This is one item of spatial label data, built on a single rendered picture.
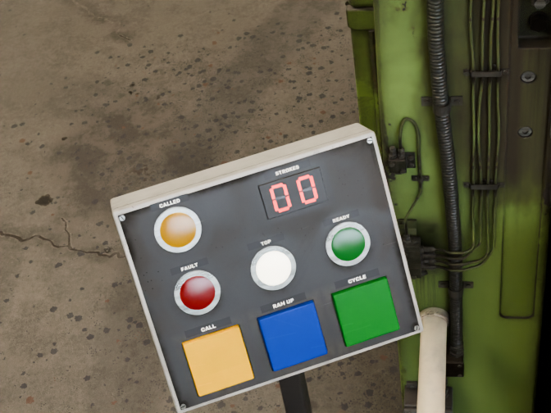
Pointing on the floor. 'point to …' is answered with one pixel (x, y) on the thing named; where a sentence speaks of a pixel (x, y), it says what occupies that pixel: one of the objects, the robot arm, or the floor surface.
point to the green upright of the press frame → (507, 383)
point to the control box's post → (295, 394)
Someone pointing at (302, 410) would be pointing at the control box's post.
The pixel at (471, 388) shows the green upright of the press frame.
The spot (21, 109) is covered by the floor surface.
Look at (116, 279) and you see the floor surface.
